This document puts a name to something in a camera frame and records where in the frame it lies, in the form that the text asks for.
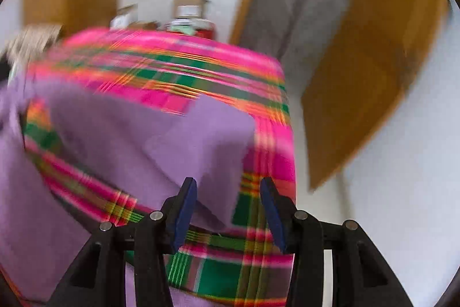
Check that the pile of clothes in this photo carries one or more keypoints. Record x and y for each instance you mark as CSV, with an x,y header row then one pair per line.
x,y
32,41

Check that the brown cardboard box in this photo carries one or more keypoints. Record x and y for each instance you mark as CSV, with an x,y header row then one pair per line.
x,y
190,6

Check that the wooden door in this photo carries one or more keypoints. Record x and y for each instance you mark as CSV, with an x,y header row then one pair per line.
x,y
377,59

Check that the plaid bed sheet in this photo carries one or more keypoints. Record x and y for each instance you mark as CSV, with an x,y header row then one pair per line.
x,y
201,76

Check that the purple fleece garment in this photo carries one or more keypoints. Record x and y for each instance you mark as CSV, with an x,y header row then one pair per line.
x,y
125,141

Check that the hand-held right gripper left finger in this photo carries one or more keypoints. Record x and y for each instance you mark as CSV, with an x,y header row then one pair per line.
x,y
185,210

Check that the white cardboard box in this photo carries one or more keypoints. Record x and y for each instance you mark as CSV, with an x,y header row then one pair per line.
x,y
124,17

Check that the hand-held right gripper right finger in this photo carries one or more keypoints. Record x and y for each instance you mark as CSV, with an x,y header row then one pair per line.
x,y
271,213

